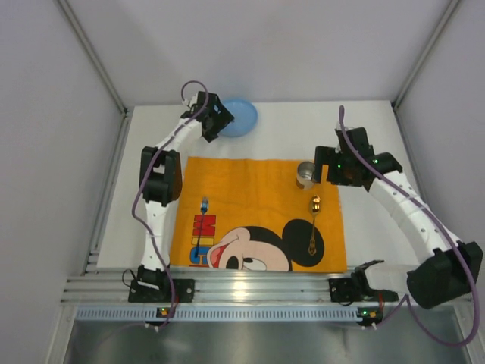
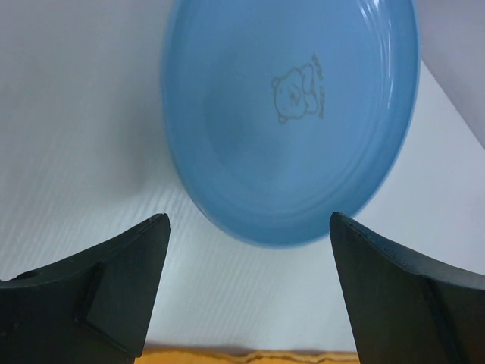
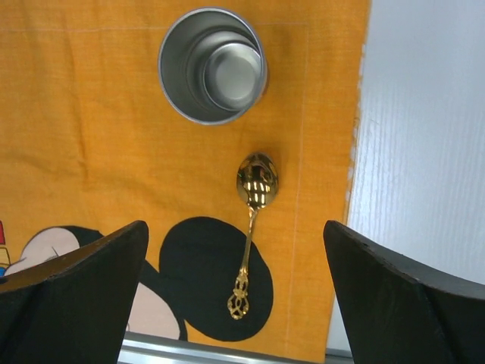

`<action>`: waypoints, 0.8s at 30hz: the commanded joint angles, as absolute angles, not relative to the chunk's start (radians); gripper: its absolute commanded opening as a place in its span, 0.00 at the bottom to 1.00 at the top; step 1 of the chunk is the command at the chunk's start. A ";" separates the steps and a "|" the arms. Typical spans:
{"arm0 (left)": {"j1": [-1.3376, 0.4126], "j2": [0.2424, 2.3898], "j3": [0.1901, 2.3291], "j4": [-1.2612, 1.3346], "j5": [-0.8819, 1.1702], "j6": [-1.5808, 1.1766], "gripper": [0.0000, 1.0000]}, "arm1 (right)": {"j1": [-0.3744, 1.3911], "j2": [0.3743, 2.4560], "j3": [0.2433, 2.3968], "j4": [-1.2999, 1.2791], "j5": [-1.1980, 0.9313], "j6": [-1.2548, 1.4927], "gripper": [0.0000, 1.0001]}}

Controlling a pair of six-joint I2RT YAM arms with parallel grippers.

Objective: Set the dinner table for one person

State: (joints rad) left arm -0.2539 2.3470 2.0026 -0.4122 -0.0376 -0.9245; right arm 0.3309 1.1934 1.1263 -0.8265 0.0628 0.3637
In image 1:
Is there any light blue plate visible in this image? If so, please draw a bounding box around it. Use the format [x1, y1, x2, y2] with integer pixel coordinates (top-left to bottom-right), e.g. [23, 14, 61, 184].
[221, 98, 258, 137]

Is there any small metal cup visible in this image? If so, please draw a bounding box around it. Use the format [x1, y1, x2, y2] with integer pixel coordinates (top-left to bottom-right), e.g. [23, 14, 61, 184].
[296, 161, 314, 190]

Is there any gold metal spoon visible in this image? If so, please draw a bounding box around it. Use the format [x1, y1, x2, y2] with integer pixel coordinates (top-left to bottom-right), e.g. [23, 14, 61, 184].
[308, 195, 321, 256]

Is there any blue fork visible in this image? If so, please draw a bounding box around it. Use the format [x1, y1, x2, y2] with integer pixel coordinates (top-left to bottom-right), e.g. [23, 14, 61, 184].
[196, 196, 208, 257]

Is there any orange cartoon mouse towel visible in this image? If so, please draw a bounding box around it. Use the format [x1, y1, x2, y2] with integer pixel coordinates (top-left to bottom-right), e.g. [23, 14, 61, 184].
[171, 157, 347, 273]

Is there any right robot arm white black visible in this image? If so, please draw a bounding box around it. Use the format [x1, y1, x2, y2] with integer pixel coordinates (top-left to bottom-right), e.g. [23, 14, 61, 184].
[313, 127, 483, 309]

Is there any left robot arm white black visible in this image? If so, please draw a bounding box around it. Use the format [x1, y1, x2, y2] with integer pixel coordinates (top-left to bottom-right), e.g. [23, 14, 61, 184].
[133, 91, 234, 285]

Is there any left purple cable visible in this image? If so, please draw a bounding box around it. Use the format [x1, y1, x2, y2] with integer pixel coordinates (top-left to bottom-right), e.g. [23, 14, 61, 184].
[130, 80, 211, 331]

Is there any purple cable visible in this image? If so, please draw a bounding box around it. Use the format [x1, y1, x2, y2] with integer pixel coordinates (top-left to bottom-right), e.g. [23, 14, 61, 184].
[130, 80, 211, 331]
[338, 105, 480, 348]

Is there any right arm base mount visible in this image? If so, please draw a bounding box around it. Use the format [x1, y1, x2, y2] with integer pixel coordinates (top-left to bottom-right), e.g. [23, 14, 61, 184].
[328, 278, 399, 306]

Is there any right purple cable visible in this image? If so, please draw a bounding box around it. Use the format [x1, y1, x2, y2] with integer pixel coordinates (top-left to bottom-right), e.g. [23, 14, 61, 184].
[338, 105, 480, 348]

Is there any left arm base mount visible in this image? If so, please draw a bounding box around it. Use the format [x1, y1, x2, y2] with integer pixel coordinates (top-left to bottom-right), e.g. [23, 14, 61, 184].
[128, 279, 195, 303]

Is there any aluminium rail beam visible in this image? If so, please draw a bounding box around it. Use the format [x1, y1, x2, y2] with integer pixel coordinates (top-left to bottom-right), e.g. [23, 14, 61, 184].
[60, 267, 473, 304]

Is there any slotted cable duct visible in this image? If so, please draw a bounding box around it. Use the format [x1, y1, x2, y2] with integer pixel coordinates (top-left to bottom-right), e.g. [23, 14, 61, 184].
[76, 306, 381, 322]

